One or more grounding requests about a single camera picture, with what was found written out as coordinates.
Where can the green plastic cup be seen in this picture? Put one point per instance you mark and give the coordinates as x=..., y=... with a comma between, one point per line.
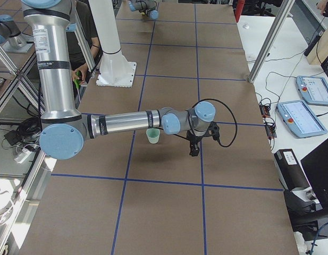
x=153, y=135

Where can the round silver table grommet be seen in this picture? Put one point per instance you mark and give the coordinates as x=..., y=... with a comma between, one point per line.
x=246, y=26

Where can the aluminium frame post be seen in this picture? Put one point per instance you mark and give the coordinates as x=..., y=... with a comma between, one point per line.
x=270, y=38

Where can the red cylinder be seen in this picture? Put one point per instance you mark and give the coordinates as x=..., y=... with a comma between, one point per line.
x=239, y=9

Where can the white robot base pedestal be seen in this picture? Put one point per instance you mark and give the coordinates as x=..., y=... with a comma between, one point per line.
x=114, y=69

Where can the far teach pendant tablet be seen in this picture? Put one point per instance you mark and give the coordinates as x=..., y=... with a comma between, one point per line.
x=313, y=90

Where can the teach pendant tablet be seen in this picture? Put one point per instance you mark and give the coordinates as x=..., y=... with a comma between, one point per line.
x=313, y=90
x=300, y=119

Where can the near teach pendant tablet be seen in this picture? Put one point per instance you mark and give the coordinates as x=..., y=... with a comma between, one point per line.
x=300, y=119

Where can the black power adapter box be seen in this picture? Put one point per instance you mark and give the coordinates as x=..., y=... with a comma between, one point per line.
x=290, y=172

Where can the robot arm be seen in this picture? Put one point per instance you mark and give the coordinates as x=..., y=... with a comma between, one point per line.
x=145, y=7
x=65, y=129

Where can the computer monitor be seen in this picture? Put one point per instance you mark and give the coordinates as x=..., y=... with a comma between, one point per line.
x=315, y=166

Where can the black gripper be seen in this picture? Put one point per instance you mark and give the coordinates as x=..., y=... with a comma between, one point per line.
x=194, y=138

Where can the green handheld object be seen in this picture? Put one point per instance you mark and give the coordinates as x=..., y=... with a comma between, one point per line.
x=77, y=81

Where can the seated person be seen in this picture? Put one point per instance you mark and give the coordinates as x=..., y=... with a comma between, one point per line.
x=89, y=36

